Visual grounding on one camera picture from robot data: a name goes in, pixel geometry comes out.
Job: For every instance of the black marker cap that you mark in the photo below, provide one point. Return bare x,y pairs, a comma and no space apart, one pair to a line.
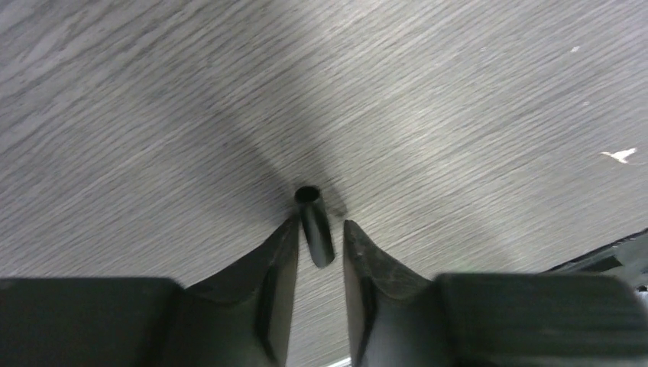
316,226

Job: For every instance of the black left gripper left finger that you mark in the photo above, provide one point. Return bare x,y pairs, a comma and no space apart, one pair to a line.
240,316

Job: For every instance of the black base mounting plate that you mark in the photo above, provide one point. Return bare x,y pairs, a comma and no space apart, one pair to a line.
625,258

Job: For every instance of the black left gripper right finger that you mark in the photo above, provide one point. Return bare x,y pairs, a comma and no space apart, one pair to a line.
397,317

